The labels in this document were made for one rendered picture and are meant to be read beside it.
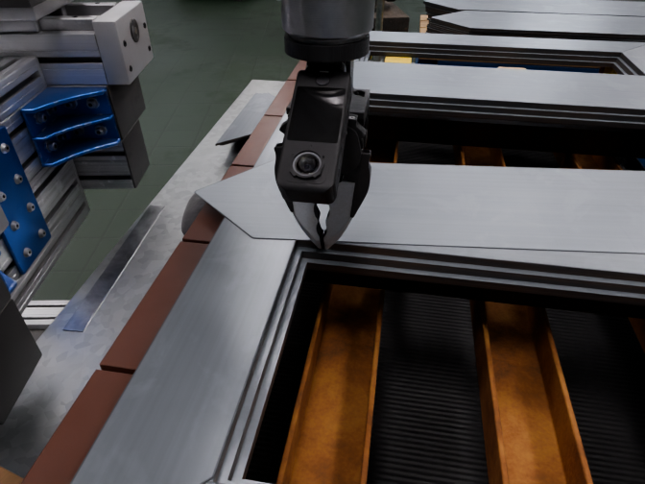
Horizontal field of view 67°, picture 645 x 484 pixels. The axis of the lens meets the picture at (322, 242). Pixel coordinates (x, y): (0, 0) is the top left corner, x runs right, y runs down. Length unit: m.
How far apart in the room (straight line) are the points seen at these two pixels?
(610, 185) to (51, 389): 0.72
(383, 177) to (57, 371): 0.47
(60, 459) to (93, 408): 0.04
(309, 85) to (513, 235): 0.28
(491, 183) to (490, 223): 0.09
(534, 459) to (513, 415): 0.05
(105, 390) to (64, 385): 0.22
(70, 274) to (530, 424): 1.68
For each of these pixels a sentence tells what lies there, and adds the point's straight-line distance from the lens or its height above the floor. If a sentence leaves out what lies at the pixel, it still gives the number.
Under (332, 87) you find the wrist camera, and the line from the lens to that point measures 0.41.
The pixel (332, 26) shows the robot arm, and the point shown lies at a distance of 0.40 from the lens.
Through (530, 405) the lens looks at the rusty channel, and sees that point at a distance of 0.62.
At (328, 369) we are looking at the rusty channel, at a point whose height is 0.68.
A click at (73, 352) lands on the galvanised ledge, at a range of 0.70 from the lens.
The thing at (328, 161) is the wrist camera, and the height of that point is 0.99.
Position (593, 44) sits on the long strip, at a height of 0.84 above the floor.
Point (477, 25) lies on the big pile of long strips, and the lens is 1.39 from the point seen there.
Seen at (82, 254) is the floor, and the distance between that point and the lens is 2.06.
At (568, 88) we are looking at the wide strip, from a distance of 1.03.
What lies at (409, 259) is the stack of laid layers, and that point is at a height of 0.83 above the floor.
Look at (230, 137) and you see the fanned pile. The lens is 1.05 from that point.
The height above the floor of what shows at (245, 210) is 0.84.
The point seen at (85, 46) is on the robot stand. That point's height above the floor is 0.96.
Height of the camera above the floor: 1.16
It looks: 37 degrees down
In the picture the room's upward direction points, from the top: straight up
